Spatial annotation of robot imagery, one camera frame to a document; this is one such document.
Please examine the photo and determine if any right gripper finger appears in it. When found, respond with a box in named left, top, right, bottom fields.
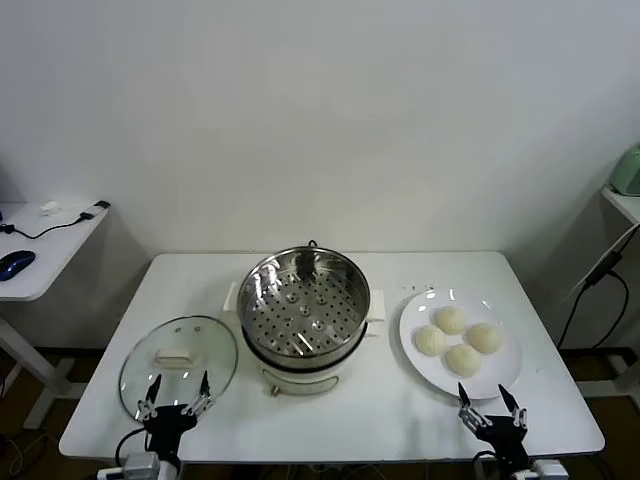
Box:
left=497, top=383, right=529, bottom=432
left=457, top=381, right=494, bottom=432

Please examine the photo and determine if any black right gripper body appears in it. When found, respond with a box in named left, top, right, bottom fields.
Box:
left=472, top=414, right=531, bottom=464

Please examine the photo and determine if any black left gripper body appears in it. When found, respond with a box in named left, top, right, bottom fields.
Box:
left=142, top=404, right=199, bottom=455

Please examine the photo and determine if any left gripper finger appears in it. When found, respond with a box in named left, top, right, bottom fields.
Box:
left=180, top=369, right=212, bottom=418
left=137, top=373, right=163, bottom=422

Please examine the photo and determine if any white steamed baozi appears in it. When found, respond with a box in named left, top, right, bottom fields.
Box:
left=432, top=305, right=468, bottom=336
left=464, top=322, right=505, bottom=354
left=443, top=343, right=484, bottom=377
left=411, top=324, right=448, bottom=358

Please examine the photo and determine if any round glass pot lid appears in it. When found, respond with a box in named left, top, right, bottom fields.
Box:
left=118, top=314, right=239, bottom=427

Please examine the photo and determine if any stainless steel steamer basket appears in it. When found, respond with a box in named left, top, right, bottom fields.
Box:
left=222, top=245, right=387, bottom=362

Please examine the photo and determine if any white round plate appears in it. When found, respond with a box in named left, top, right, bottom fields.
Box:
left=398, top=288, right=524, bottom=400

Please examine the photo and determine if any cream electric cooking pot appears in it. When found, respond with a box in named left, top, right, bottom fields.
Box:
left=239, top=319, right=381, bottom=399

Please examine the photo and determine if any white side desk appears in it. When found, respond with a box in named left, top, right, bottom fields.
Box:
left=0, top=201, right=112, bottom=431

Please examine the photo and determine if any blue computer mouse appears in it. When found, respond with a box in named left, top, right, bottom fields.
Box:
left=0, top=249, right=37, bottom=281

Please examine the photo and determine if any white side table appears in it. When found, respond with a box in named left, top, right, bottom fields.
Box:
left=562, top=185, right=640, bottom=301

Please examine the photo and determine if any mint green appliance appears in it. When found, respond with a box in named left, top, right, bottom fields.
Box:
left=609, top=142, right=640, bottom=197

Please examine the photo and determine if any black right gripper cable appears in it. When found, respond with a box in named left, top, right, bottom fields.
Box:
left=473, top=449, right=497, bottom=480

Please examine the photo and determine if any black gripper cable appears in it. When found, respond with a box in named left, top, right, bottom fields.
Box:
left=473, top=449, right=497, bottom=480
left=114, top=427, right=151, bottom=466

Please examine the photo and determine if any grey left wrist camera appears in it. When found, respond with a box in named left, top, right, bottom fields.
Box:
left=123, top=452, right=157, bottom=480

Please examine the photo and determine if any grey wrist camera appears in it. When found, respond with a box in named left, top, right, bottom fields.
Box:
left=530, top=459, right=569, bottom=480
left=123, top=452, right=157, bottom=480

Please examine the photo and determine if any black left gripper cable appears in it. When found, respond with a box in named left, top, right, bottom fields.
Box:
left=114, top=427, right=151, bottom=466

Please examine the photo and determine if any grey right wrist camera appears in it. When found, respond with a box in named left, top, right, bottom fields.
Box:
left=530, top=459, right=569, bottom=480

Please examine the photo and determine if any black power adapter with cable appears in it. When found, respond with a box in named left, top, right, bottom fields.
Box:
left=556, top=248, right=631, bottom=350

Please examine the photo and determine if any black desk cable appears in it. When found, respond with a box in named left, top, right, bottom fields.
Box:
left=0, top=199, right=111, bottom=240

